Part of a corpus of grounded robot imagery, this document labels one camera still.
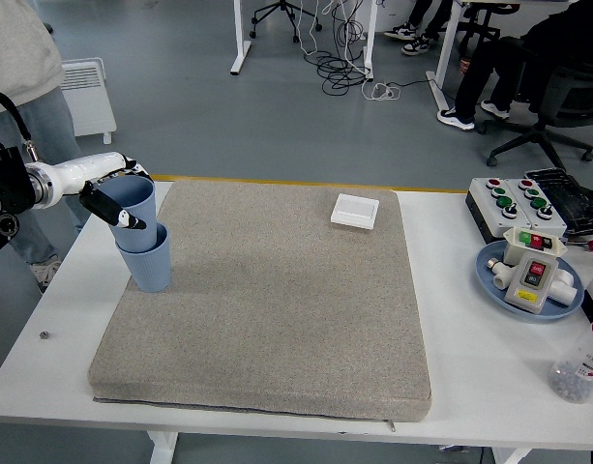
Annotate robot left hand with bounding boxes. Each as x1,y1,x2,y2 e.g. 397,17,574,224
47,151,155,232

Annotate blue ribbed plastic cup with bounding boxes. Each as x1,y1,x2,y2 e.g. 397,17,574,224
115,222,173,293
100,174,160,252

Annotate white panel heater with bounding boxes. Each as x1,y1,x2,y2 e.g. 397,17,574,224
58,57,117,145

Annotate standing person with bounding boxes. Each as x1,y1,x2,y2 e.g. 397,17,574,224
0,0,84,291

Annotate black star chair base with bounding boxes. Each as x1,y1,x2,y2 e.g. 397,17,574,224
250,0,324,44

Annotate grey-brown fabric mat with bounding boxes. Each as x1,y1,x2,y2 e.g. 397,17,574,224
88,180,433,431

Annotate white table leg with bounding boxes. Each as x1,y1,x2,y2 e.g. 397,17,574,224
148,431,180,464
491,447,532,464

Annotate person with black-white sneakers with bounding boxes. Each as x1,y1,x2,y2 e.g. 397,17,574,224
383,0,447,57

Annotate white three-button control box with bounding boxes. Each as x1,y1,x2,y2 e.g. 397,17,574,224
469,177,537,239
503,177,568,238

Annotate seated person in black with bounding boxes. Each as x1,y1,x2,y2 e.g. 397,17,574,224
436,0,593,131

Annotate black office chair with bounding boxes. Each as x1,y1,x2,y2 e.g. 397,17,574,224
458,0,519,52
477,36,593,168

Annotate white pipe fitting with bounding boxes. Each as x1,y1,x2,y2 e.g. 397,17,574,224
547,268,578,308
486,257,513,291

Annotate blue round plate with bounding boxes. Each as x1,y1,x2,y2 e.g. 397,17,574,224
475,240,586,325

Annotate black plastic tool case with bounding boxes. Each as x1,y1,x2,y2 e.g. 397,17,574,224
464,166,593,245

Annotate clear bottle red cap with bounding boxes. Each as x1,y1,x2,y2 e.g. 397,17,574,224
547,312,593,405

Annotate white desk frame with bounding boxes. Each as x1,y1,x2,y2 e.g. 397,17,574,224
425,0,587,115
230,0,378,81

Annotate black floor cables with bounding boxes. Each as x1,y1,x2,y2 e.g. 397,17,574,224
303,0,442,96

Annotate white wall switch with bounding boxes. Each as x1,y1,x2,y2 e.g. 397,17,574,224
330,193,381,231

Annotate white floor cable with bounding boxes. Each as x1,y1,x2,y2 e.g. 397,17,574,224
295,0,403,102

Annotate white switch box coloured buttons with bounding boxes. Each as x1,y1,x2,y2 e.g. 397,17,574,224
501,226,568,265

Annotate beige push-button switch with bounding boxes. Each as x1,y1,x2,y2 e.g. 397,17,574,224
503,250,559,314

